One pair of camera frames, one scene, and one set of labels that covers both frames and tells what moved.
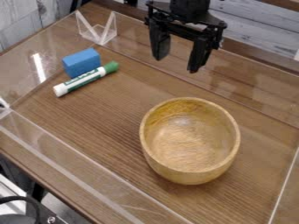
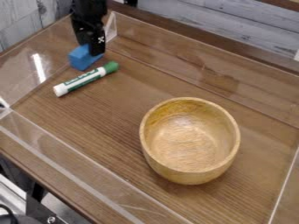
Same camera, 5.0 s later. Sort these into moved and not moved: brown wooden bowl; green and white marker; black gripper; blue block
Moved: blue block; black gripper
Not moved: brown wooden bowl; green and white marker
